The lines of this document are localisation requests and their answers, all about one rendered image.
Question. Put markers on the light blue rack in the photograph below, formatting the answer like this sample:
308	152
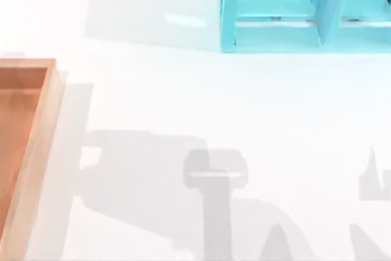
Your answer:
275	38

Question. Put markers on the shallow salmon-coloured box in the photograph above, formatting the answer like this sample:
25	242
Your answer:
21	138

